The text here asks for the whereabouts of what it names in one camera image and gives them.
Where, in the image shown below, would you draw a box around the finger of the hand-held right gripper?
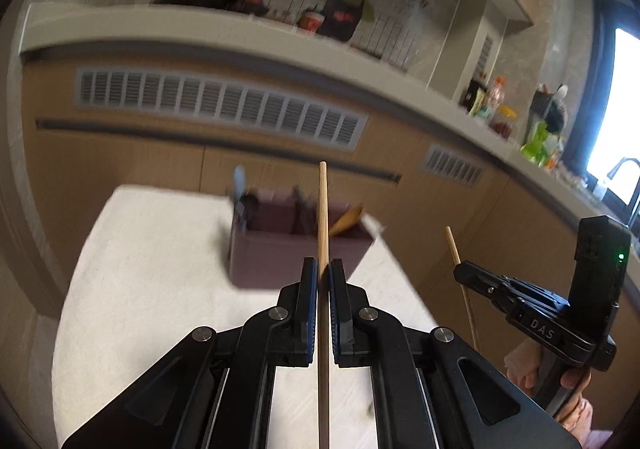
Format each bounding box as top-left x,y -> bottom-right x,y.
453,261 -> 516,312

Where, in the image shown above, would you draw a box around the dark countertop container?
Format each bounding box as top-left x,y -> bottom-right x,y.
529,83 -> 570,133

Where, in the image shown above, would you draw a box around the maroon plastic utensil holder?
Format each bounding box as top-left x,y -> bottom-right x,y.
229,189 -> 376,290

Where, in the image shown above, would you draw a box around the white kitchen countertop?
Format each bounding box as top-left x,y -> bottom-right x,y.
20,2 -> 640,250

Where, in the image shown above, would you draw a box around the pale blue utensil handle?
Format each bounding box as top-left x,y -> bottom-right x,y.
232,165 -> 248,225

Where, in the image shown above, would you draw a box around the kitchen faucet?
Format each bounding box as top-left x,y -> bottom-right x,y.
606,158 -> 640,231

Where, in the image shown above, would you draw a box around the yellow lid jar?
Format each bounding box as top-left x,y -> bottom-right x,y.
491,106 -> 519,138

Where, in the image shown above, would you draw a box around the dark utensil handle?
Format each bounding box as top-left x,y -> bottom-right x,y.
292,185 -> 313,235

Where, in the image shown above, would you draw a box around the short white vent grille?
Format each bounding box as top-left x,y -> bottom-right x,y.
424,144 -> 486,188

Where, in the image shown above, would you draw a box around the wall poster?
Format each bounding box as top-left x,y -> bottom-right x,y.
137,0 -> 459,76

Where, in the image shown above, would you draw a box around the red cup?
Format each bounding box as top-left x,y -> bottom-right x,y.
298,9 -> 326,36

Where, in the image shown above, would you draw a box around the green packets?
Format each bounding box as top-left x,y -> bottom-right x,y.
520,122 -> 564,168

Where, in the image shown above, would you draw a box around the dark cabinet handle rail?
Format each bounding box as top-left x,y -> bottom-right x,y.
36,118 -> 402,183

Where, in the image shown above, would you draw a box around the white terry towel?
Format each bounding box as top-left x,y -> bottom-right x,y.
52,184 -> 441,449

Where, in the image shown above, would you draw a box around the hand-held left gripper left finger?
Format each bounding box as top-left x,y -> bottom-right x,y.
60,256 -> 319,449

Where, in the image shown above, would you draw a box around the wooden spoon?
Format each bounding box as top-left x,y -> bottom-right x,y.
327,206 -> 365,236

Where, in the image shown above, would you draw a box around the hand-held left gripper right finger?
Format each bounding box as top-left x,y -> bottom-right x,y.
327,258 -> 583,449

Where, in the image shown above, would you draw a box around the person's right hand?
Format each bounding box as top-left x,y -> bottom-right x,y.
504,342 -> 594,426

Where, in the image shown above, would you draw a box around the window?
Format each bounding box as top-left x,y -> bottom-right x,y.
584,26 -> 640,192

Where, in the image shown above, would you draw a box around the orange cap bottle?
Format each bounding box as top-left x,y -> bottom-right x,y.
487,76 -> 507,116

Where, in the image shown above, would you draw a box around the long white vent grille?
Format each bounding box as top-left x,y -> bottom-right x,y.
75,68 -> 369,151

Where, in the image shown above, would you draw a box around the wooden chopstick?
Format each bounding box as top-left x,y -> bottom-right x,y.
445,226 -> 480,352
318,162 -> 331,449

